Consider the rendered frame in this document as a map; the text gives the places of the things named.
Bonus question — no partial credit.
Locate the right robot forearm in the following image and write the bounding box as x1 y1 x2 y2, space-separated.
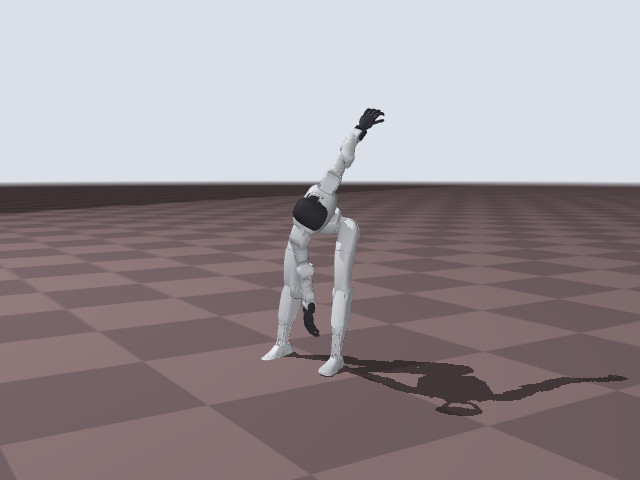
296 267 316 310

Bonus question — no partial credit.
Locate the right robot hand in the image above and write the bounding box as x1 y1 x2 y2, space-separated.
303 302 320 337

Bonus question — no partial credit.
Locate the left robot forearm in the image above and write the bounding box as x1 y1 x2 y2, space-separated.
340 128 362 160

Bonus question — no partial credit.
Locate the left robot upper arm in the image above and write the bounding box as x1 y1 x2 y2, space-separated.
320 151 355 195

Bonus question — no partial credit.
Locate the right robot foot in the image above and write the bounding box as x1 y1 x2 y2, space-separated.
261 342 293 360

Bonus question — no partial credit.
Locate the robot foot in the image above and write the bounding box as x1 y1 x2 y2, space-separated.
261 342 293 360
318 355 344 376

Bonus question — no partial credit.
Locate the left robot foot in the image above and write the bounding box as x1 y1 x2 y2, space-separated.
318 355 344 376

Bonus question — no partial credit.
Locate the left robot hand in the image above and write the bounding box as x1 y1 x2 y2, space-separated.
354 108 384 141

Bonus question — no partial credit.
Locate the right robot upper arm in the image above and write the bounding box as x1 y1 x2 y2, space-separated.
289 225 314 280

